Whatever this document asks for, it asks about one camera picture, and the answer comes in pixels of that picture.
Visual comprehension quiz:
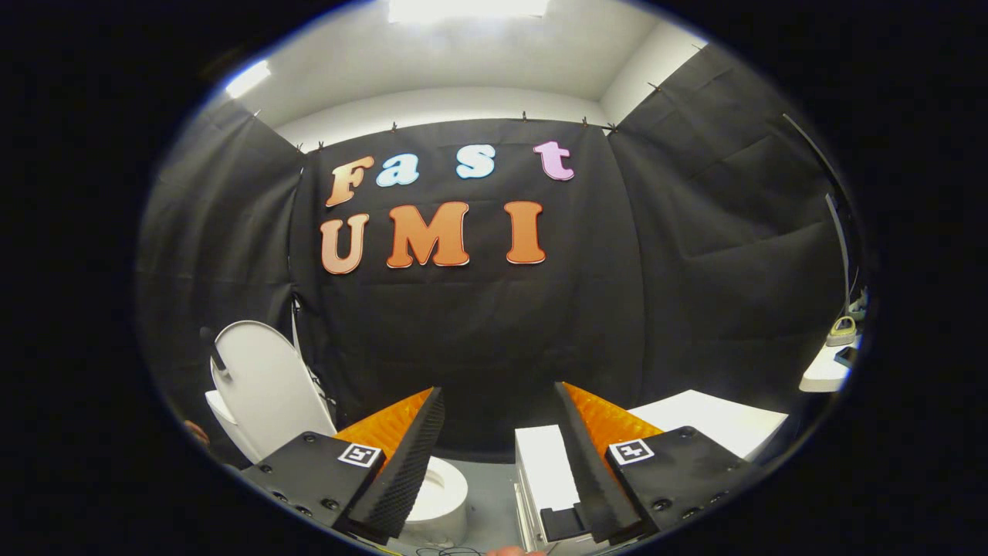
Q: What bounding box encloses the small ceiling light panel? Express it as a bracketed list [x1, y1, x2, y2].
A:
[223, 59, 273, 100]

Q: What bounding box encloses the black backdrop cloth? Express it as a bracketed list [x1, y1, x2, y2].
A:
[136, 45, 859, 464]

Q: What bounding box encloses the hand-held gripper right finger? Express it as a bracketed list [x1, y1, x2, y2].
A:
[553, 381, 766, 544]

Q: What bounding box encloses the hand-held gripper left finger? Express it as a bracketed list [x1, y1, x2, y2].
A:
[239, 386, 448, 546]

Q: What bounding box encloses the white drawer cabinet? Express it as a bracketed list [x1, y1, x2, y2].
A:
[514, 388, 790, 554]

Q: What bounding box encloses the black phone holder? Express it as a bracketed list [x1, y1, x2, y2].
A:
[538, 501, 589, 544]

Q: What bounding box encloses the large ceiling light panel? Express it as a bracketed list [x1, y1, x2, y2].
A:
[385, 0, 551, 25]

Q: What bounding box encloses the white toilet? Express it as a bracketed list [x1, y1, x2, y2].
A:
[204, 389, 470, 547]

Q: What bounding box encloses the white toilet lid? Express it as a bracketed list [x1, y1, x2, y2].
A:
[211, 319, 339, 465]

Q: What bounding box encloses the white desk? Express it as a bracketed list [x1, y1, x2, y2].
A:
[798, 331, 865, 394]

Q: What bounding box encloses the curved black monitor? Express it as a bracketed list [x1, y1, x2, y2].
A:
[781, 113, 860, 311]

